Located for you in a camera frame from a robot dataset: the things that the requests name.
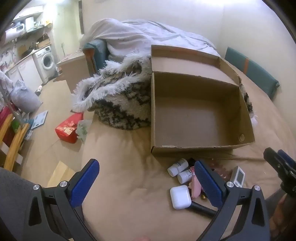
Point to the black cylinder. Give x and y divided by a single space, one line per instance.
201 208

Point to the grey bag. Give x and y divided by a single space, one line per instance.
24 97

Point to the transparent brown hair clip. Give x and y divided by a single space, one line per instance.
220 171

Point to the dark wall frame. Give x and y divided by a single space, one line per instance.
81 18

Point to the white kitchen cabinets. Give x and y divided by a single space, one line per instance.
27 69

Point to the wooden side cabinet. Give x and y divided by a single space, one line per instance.
74 69

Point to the shaggy black and cream rug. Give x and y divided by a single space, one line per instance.
120 106

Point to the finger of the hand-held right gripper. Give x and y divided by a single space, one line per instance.
288 157
275 160

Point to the white duvet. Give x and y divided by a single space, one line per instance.
138 34

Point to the red box on floor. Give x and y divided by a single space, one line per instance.
67 131

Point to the white remote control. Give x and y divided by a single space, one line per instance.
238 177

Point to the translucent plastic bag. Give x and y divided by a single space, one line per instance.
83 128

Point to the bathroom scale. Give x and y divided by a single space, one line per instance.
39 119

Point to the wooden chair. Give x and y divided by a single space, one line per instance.
13 148

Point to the white labelled pill bottle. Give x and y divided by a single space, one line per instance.
185 176

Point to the pink hair clip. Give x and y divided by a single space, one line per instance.
195 185

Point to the teal cushion with orange stripe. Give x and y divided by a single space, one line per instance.
252 69

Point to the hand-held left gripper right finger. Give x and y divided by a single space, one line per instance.
209 185

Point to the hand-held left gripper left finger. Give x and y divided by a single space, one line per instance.
84 183

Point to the white earbuds case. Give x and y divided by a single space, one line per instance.
180 197

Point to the cardboard box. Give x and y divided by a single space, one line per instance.
196 115

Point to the white washing machine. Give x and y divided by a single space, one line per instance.
47 61

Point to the person's right hand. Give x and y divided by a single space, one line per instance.
278 215

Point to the white water heater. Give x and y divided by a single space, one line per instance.
15 32

